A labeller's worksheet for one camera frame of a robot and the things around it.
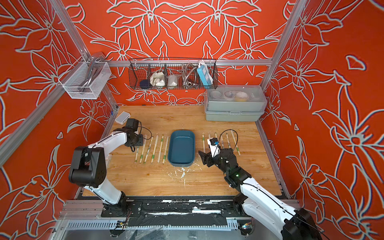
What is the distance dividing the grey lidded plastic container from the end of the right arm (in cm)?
36

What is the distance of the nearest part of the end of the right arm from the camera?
601mm

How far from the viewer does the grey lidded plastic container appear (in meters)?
1.00
